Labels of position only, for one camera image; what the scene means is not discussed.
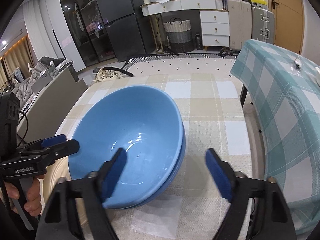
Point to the grey cardboard box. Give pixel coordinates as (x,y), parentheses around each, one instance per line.
(45,78)

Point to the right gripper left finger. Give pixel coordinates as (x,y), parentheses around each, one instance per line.
(60,217)

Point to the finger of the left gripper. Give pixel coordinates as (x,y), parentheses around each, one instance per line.
(58,151)
(51,141)

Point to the silver suitcase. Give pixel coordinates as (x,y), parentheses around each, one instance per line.
(263,25)

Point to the grey jacket pile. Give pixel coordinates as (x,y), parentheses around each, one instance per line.
(23,90)

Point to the wooden door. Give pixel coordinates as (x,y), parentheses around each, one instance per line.
(289,19)

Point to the black glass cabinet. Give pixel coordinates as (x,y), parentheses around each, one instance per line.
(88,31)

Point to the patterned tote bag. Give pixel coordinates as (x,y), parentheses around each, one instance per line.
(109,73)

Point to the dotted floor rug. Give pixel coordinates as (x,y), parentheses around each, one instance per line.
(180,64)

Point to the black water bottle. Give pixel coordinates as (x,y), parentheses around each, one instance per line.
(198,41)

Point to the teal checked tablecloth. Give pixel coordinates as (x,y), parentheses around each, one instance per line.
(285,94)

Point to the large blue bowl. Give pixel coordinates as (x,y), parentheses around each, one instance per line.
(165,185)

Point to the white desk with drawers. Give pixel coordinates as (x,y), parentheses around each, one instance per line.
(208,17)

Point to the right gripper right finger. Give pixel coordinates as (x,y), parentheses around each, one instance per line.
(272,219)

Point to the person left hand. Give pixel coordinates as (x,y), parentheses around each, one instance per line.
(33,205)

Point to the beige suitcase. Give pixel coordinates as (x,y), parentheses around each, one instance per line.
(240,23)

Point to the light blue bowl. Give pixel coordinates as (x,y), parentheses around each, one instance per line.
(144,121)

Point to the cream plate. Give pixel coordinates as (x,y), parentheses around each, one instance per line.
(54,172)

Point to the black refrigerator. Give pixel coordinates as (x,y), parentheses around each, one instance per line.
(129,31)

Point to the beige checked tablecloth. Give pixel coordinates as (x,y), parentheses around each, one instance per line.
(191,208)

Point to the woven laundry basket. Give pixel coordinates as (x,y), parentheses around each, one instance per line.
(179,35)

